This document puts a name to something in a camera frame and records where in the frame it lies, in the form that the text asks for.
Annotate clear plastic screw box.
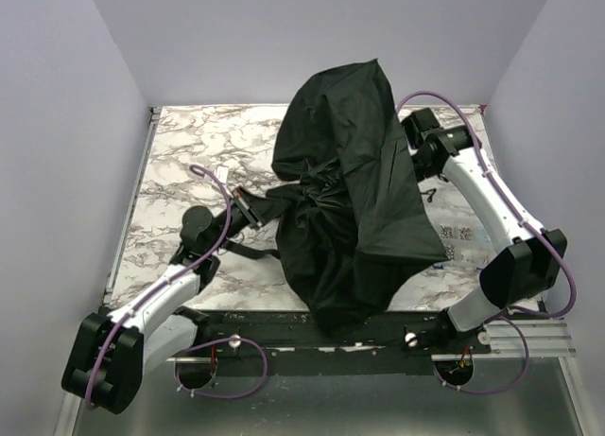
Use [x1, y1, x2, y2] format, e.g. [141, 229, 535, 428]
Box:
[436, 221, 495, 270]

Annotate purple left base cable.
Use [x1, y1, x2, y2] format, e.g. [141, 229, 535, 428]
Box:
[172, 337, 269, 401]

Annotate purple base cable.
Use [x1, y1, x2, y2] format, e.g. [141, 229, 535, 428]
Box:
[172, 337, 269, 401]
[432, 315, 533, 394]

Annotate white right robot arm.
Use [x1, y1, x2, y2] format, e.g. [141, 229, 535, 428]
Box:
[401, 108, 567, 344]

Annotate black folding umbrella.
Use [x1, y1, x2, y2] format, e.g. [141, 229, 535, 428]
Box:
[226, 57, 449, 340]

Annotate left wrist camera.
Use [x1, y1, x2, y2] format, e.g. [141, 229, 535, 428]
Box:
[214, 166, 229, 184]

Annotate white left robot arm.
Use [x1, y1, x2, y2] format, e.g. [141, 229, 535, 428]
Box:
[60, 187, 286, 414]

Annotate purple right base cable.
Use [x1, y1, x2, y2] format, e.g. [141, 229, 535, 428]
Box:
[432, 315, 533, 394]

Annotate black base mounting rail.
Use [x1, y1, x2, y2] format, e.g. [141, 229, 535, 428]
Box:
[175, 306, 491, 376]

